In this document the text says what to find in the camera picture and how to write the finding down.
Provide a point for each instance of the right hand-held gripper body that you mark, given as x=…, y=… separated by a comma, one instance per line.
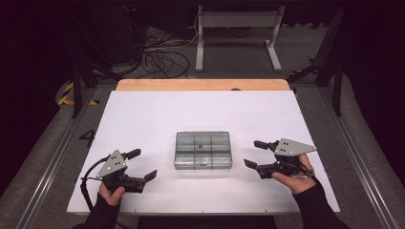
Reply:
x=293, y=148

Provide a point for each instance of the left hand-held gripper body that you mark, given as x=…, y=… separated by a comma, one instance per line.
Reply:
x=113, y=165

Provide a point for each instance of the smoky clear compartment box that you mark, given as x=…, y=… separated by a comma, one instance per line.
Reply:
x=219, y=149

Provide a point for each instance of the person's left hand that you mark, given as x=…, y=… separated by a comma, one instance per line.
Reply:
x=111, y=195

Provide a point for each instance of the person's right hand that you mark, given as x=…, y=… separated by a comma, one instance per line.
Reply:
x=297, y=184

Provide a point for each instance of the black metal stand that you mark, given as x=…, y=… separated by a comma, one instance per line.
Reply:
x=76, y=89
x=337, y=89

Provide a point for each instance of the yellow black floor tape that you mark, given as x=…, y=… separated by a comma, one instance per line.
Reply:
x=65, y=100

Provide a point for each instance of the wooden table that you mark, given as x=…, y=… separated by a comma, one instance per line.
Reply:
x=191, y=85

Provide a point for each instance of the dark equipment with red light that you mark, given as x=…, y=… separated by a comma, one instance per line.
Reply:
x=124, y=35

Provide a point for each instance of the grey metal stand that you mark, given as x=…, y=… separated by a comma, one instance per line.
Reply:
x=238, y=19

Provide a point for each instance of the aluminium floor rail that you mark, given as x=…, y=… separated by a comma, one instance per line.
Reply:
x=54, y=165
x=359, y=165

